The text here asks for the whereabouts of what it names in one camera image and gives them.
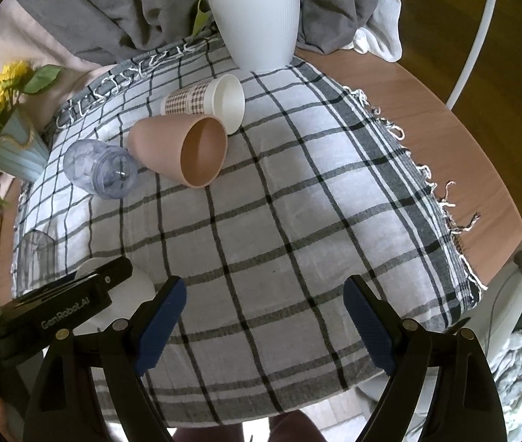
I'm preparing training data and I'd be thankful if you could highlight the white plastic cup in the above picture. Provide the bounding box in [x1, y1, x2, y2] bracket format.
[73, 260, 156, 336]

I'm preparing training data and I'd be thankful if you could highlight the clear grey square cup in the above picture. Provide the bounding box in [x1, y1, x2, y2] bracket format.
[13, 229, 55, 297]

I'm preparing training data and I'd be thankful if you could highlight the pink plastic cup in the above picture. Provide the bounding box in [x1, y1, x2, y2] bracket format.
[126, 114, 228, 189]

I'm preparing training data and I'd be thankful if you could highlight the patterned paper cup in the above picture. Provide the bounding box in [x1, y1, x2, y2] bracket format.
[160, 74, 245, 135]

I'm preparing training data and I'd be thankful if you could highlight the blue vase with sunflowers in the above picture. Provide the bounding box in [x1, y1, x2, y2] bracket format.
[0, 60, 62, 183]

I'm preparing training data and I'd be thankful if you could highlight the plaid checkered tablecloth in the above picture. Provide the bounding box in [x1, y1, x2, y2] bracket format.
[14, 37, 483, 427]

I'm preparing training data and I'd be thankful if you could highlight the pink curtain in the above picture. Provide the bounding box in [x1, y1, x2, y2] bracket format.
[0, 0, 111, 129]

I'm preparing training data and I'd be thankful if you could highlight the grey curtain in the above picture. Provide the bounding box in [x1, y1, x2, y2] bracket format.
[17, 0, 378, 65]

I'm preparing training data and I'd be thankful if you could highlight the white pot green plant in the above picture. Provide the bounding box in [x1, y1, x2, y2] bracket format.
[207, 0, 301, 73]

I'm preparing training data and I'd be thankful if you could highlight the white round chair frame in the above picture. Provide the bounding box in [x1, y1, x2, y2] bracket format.
[444, 0, 502, 112]

